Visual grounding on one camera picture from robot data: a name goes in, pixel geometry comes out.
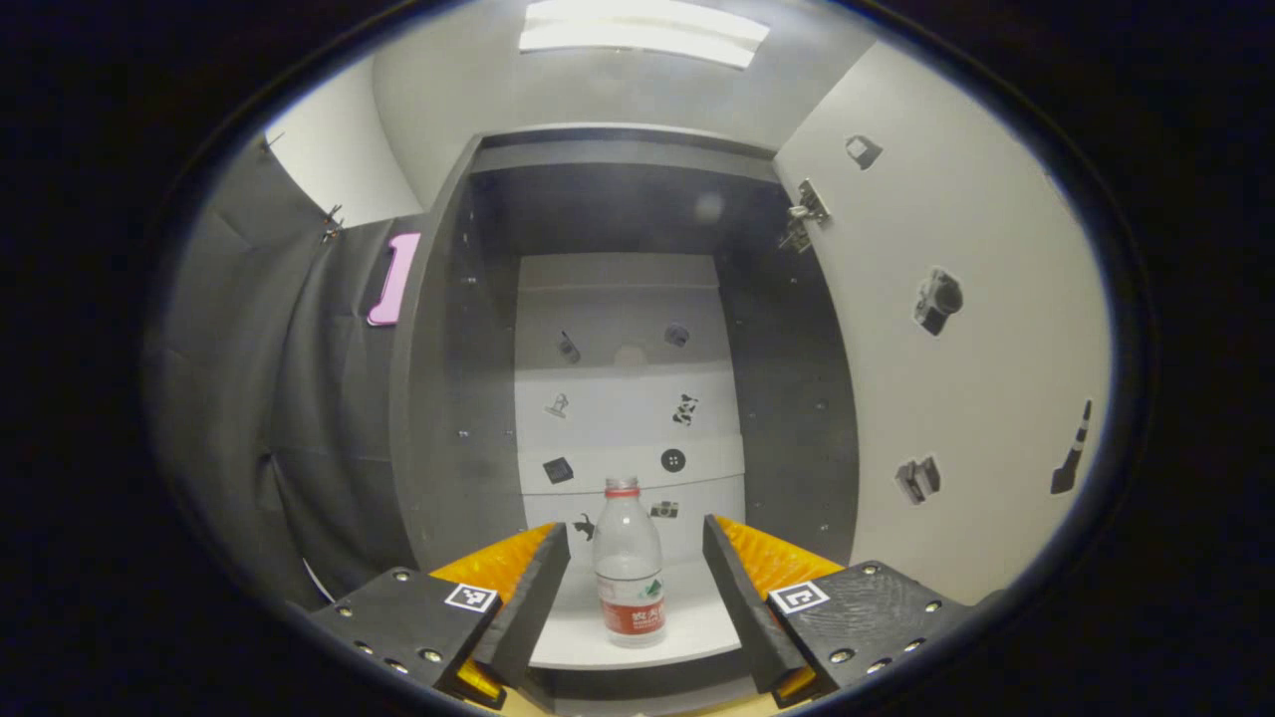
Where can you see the ceiling light panel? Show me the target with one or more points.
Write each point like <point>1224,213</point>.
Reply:
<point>642,30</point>

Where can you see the metal door hinge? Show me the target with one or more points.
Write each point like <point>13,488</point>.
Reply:
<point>807,214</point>

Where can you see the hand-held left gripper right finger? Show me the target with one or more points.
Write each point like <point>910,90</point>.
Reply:
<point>747,617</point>

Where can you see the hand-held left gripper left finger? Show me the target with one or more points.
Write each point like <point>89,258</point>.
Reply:
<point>533,607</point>

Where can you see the black backdrop cloth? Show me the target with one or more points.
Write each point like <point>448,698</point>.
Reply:
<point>299,418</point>

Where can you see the white cabinet door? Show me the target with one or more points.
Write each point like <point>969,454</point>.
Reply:
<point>976,398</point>

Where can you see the clear plastic bottle red label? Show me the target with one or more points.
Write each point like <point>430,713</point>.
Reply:
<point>630,568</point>

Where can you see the dark grey cabinet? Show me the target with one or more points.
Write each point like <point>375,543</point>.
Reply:
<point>618,339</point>

